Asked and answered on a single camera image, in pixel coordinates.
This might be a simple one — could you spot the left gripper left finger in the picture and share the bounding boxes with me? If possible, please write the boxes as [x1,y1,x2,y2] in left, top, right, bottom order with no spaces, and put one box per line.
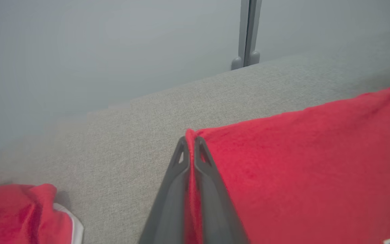
[137,136,190,244]

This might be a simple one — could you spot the grey fabric sofa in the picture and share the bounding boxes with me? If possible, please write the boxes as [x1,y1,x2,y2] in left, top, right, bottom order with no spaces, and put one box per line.
[0,54,390,244]

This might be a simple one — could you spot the red white-striped shorts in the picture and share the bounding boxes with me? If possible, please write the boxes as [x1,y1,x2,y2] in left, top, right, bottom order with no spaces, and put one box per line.
[0,172,84,244]

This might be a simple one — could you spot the red number 23 jersey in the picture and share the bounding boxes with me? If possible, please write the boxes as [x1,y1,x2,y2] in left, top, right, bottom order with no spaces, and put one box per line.
[185,77,390,244]

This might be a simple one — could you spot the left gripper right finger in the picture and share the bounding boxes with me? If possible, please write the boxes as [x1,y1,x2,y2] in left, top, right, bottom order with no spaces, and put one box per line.
[194,136,250,244]

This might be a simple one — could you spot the grey partition post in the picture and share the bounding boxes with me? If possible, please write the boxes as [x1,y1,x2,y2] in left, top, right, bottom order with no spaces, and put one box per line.
[231,0,262,70]

